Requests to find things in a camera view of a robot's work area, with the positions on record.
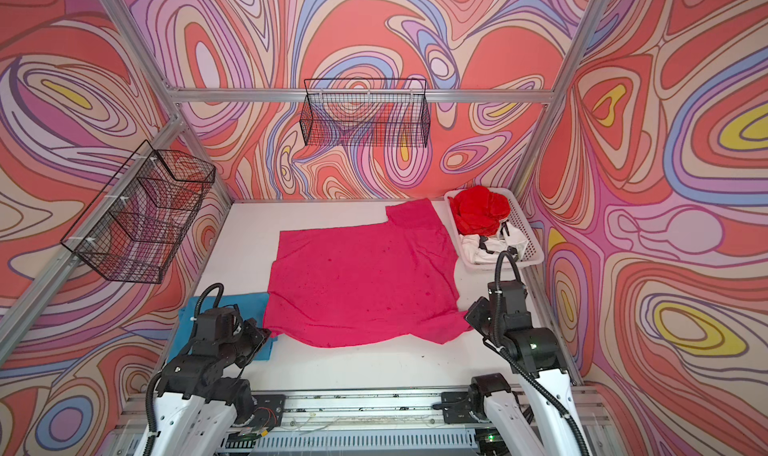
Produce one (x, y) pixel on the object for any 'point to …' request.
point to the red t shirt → (478, 212)
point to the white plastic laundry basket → (532, 253)
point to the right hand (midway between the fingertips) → (476, 319)
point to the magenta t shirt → (371, 285)
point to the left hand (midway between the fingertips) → (278, 327)
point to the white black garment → (480, 249)
